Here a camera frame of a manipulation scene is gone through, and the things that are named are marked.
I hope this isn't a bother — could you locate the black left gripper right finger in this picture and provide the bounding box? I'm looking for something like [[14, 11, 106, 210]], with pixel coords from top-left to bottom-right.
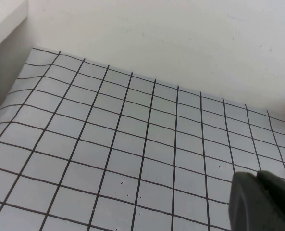
[[256, 170, 285, 231]]

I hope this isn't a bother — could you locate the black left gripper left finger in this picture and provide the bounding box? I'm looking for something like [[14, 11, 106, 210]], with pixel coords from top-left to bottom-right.
[[228, 171, 278, 231]]

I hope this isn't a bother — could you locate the grey checkered tablecloth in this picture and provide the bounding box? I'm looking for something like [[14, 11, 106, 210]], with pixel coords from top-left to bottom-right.
[[0, 47, 285, 231]]

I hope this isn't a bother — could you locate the white ledge board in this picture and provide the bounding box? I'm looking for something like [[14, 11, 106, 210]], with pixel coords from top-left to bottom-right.
[[0, 0, 29, 121]]

